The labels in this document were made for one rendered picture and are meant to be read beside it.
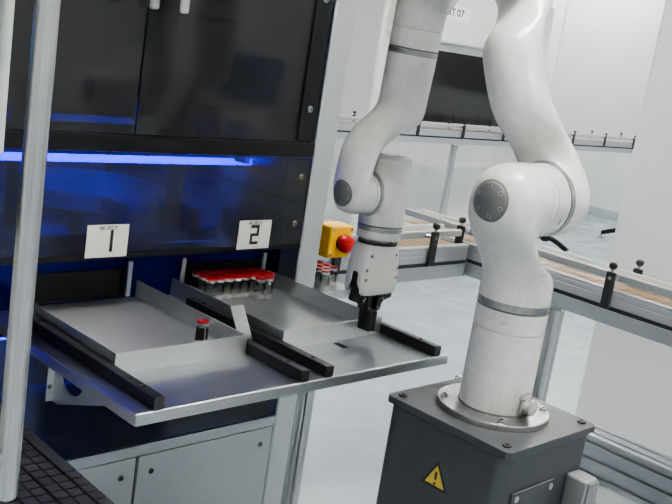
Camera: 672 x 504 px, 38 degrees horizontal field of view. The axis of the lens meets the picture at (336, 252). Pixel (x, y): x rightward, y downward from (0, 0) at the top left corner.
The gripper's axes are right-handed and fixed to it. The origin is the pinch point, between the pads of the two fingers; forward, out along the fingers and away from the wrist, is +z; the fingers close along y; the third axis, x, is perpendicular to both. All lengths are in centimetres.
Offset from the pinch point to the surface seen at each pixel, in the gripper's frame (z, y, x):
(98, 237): -12, 43, -27
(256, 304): 3.0, 6.9, -24.2
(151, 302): 2.3, 28.5, -29.9
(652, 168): -28, -143, -21
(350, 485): 89, -93, -80
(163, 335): 3.4, 36.3, -14.2
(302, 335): 1.9, 15.2, -1.4
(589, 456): 44, -86, 6
